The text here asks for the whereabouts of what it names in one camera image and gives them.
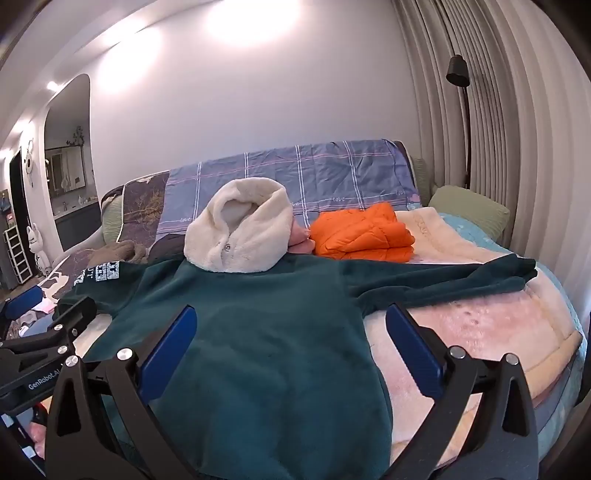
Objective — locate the dark wooden door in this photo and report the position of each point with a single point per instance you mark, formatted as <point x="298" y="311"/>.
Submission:
<point x="17" y="194"/>

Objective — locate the green pillow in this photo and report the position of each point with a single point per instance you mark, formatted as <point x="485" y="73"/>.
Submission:
<point x="466" y="205"/>

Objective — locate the black floor lamp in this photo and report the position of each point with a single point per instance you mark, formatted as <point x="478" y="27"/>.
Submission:
<point x="458" y="71"/>

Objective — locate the white shelf rack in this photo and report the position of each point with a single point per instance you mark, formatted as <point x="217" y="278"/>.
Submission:
<point x="18" y="258"/>

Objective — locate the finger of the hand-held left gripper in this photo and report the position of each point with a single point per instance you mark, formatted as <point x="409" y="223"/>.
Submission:
<point x="23" y="305"/>
<point x="69" y="318"/>

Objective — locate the purple plaid sheet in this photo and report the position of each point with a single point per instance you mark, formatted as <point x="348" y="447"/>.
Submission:
<point x="323" y="170"/>

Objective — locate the dark cabinet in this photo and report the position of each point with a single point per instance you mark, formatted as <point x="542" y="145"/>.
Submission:
<point x="76" y="226"/>

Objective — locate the beige curtain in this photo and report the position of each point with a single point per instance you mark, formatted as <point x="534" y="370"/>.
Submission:
<point x="517" y="138"/>

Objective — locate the wall mirror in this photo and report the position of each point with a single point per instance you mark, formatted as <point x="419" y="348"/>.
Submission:
<point x="64" y="170"/>

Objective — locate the teal star quilt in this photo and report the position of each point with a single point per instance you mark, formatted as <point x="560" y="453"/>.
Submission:
<point x="471" y="233"/>

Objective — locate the dark printed quilt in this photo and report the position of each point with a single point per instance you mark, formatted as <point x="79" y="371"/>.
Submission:
<point x="143" y="203"/>

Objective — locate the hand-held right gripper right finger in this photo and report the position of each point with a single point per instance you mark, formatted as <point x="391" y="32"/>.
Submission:
<point x="413" y="350"/>

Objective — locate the orange puffer jacket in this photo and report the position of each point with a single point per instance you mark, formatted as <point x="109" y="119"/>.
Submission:
<point x="360" y="230"/>

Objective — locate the cream fleece jacket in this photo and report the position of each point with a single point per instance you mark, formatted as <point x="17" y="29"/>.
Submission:
<point x="249" y="230"/>

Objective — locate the white wall decoration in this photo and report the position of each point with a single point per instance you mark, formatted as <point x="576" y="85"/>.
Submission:
<point x="28" y="161"/>

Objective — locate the dark green sweatshirt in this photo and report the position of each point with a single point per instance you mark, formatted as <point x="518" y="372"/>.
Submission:
<point x="277" y="346"/>

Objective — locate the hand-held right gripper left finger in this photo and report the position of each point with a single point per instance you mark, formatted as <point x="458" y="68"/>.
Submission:
<point x="168" y="350"/>

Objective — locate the white cat figurine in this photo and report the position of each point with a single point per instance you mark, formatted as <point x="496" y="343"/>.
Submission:
<point x="39" y="251"/>

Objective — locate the cream plush blanket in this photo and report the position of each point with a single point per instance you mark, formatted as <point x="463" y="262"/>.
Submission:
<point x="485" y="323"/>

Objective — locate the person's left hand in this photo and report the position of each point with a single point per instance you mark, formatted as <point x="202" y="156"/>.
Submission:
<point x="37" y="438"/>

